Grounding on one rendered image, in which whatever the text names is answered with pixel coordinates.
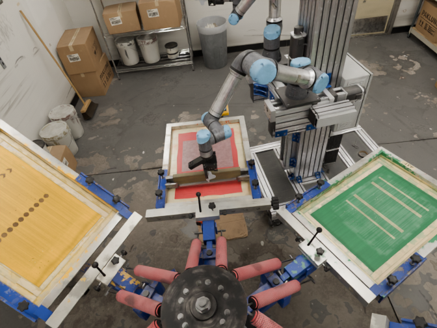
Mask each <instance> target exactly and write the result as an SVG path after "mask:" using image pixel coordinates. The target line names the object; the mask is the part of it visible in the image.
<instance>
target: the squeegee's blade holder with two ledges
mask: <svg viewBox="0 0 437 328"><path fill-rule="evenodd" d="M234 180H236V178H228V179H221V180H211V181H209V182H208V181H204V182H193V183H187V184H180V185H179V186H180V187H182V186H188V185H200V184H210V183H217V182H228V181H234Z"/></svg>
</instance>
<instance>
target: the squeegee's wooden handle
mask: <svg viewBox="0 0 437 328"><path fill-rule="evenodd" d="M211 173H212V174H213V175H215V176H216V177H215V178H213V179H210V180H209V181H211V180H221V179H228V178H236V179H237V177H238V176H241V169H240V167H232V168H227V169H218V171H211ZM173 180H174V183H177V184H178V185H179V184H187V183H193V182H204V181H207V180H206V178H205V172H204V171H198V172H187V173H181V174H173Z"/></svg>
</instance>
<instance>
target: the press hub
mask: <svg viewBox="0 0 437 328"><path fill-rule="evenodd" d="M247 313H248V304H247V299H246V294H245V291H244V289H243V287H242V285H241V283H240V282H239V281H238V279H237V278H236V277H235V276H234V275H233V274H232V273H230V272H229V271H227V270H226V269H224V268H221V267H219V266H213V265H201V266H195V267H192V268H190V269H188V270H186V271H184V272H183V273H181V274H180V275H178V276H177V277H176V278H175V279H174V280H173V281H172V283H171V284H170V286H169V287H168V288H167V290H166V292H165V295H164V297H163V301H162V304H161V325H162V328H257V327H255V326H253V325H252V324H251V323H250V320H249V319H250V315H247Z"/></svg>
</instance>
